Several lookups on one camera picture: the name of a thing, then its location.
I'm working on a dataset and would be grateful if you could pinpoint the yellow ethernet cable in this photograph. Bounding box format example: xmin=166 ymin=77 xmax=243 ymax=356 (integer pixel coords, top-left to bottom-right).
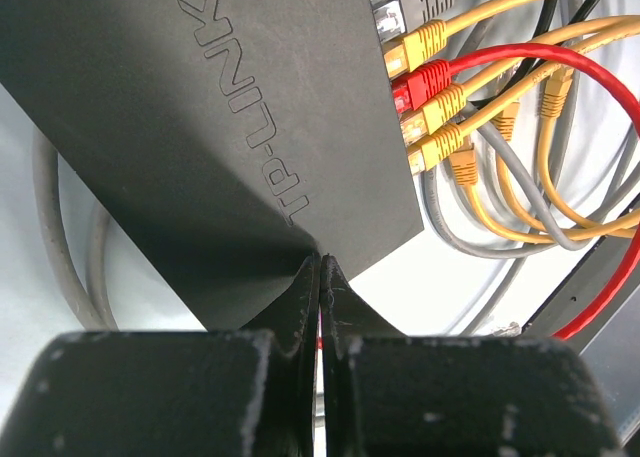
xmin=407 ymin=61 xmax=640 ymax=251
xmin=399 ymin=16 xmax=640 ymax=243
xmin=382 ymin=0 xmax=640 ymax=76

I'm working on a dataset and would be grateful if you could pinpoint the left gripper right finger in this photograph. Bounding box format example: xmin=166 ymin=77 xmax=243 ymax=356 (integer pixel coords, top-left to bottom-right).
xmin=320 ymin=255 xmax=623 ymax=456

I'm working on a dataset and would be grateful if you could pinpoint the black ethernet cable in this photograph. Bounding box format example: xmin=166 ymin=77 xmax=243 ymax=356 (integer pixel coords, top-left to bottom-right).
xmin=372 ymin=0 xmax=621 ymax=98

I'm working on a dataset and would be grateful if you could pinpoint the black network switch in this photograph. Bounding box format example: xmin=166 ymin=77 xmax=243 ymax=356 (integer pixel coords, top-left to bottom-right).
xmin=1 ymin=0 xmax=423 ymax=329

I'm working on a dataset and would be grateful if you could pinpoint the red ethernet cable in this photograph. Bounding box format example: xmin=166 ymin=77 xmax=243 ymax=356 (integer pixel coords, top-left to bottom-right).
xmin=390 ymin=42 xmax=640 ymax=341

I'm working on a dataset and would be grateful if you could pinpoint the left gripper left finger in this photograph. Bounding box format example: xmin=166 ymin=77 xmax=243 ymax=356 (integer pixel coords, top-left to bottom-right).
xmin=1 ymin=256 xmax=320 ymax=456

